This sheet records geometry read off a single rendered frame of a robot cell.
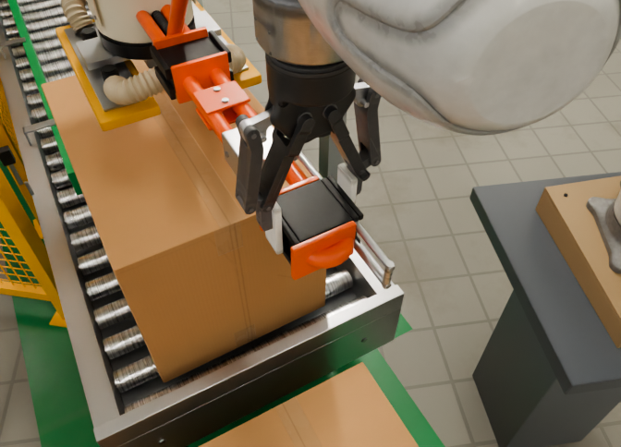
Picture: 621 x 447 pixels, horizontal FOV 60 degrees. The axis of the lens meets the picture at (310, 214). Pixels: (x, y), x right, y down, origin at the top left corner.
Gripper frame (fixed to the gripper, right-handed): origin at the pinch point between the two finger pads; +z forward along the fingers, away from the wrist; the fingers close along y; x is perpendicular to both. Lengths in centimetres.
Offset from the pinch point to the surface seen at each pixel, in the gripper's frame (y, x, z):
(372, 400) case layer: -16, -1, 66
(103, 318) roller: 29, -48, 67
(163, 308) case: 17, -25, 40
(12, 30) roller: 28, -201, 67
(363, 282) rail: -29, -26, 63
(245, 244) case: -0.5, -25.4, 32.4
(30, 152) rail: 33, -111, 62
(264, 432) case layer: 7, -6, 66
